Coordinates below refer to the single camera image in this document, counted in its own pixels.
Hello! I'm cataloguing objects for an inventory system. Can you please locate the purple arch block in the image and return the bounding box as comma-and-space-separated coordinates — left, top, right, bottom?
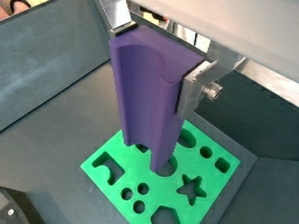
108, 25, 203, 172

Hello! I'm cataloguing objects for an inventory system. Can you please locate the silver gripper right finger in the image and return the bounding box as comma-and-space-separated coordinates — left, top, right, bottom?
177, 43, 245, 117

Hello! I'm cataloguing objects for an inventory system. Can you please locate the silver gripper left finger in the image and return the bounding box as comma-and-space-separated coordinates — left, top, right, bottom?
97, 0, 137, 37

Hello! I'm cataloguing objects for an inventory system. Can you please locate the black fixture stand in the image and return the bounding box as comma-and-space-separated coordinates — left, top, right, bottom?
0, 186, 45, 224

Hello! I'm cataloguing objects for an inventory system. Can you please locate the green shape-sorter board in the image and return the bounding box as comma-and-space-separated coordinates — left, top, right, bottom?
80, 122, 240, 224

